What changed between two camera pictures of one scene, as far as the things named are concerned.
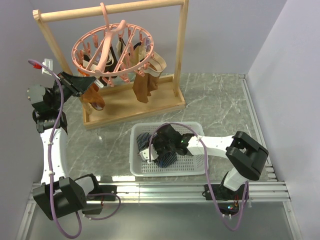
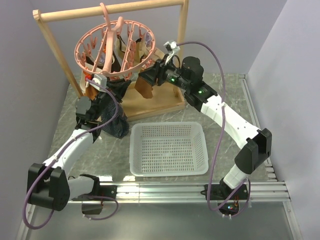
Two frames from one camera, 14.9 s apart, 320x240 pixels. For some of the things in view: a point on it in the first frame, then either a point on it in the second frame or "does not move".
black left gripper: (76, 85) → (118, 88)
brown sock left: (94, 97) does not move
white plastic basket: (186, 165) does not move
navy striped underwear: (164, 159) → (118, 127)
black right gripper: (156, 140) → (157, 72)
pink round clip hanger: (107, 52) does not move
